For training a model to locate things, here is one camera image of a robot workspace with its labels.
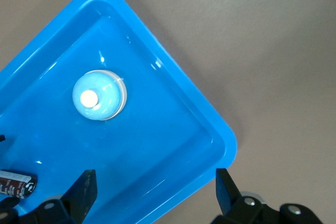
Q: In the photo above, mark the light blue call bell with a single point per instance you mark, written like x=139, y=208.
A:
x=105, y=98

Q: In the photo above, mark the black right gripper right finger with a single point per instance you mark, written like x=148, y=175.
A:
x=231, y=200

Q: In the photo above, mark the small black striped capacitor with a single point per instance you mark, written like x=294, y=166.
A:
x=15, y=184

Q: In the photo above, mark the blue plastic tray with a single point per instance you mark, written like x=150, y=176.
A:
x=157, y=142

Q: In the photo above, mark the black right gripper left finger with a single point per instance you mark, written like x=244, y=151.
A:
x=76, y=197

